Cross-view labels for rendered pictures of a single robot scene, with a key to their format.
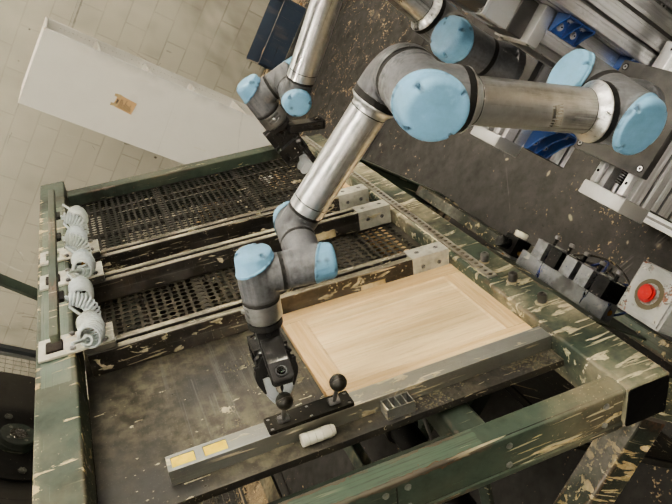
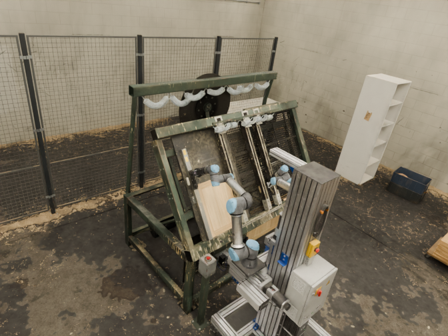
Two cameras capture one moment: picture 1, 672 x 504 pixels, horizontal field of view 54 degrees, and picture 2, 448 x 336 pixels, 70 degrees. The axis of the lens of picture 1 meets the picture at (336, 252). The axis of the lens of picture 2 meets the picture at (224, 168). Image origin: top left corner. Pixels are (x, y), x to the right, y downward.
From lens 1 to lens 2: 183 cm
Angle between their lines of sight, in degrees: 26
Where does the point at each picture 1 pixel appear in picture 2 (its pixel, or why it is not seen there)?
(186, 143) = (353, 141)
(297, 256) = (215, 177)
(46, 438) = (191, 123)
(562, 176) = not seen: hidden behind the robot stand
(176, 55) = (408, 135)
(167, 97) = (371, 133)
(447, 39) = not seen: hidden behind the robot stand
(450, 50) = not seen: hidden behind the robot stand
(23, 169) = (354, 73)
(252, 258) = (213, 168)
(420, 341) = (213, 209)
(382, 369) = (205, 198)
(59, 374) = (209, 123)
